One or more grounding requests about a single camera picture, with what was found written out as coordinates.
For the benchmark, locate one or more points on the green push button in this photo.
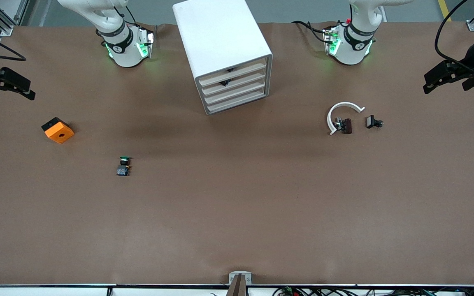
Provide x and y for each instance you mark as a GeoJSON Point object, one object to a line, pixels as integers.
{"type": "Point", "coordinates": [123, 167]}

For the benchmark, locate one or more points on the white rectangular tray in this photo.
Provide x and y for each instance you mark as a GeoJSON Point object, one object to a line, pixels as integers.
{"type": "Point", "coordinates": [241, 92]}

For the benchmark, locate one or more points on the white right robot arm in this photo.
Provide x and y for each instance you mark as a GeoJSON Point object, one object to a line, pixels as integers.
{"type": "Point", "coordinates": [97, 12]}

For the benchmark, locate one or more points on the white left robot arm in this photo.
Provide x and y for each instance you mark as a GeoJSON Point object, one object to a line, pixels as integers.
{"type": "Point", "coordinates": [358, 37]}

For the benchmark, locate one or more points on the orange and black block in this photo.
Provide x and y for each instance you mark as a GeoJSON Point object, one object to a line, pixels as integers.
{"type": "Point", "coordinates": [60, 132]}

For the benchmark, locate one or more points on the small black clip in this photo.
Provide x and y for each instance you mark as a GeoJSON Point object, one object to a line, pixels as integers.
{"type": "Point", "coordinates": [371, 121]}

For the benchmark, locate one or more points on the dark brown metal connector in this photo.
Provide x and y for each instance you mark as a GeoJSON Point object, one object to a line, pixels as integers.
{"type": "Point", "coordinates": [346, 126]}

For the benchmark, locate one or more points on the green lit base box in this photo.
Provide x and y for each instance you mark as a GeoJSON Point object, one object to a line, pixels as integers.
{"type": "Point", "coordinates": [144, 43]}
{"type": "Point", "coordinates": [332, 41]}

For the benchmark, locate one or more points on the small black part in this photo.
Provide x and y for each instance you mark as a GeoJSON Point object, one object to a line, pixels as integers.
{"type": "Point", "coordinates": [224, 83]}

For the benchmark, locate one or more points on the white curved bracket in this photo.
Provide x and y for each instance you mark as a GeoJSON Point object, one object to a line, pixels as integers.
{"type": "Point", "coordinates": [331, 117]}

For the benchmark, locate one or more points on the white table edge rail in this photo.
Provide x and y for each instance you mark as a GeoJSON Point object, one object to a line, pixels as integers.
{"type": "Point", "coordinates": [35, 291]}

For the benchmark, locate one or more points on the grey metal bracket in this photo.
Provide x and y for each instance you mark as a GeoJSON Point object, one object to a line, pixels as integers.
{"type": "Point", "coordinates": [240, 274]}

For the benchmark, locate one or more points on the brown camera pole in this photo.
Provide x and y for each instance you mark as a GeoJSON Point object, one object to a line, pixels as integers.
{"type": "Point", "coordinates": [238, 287]}

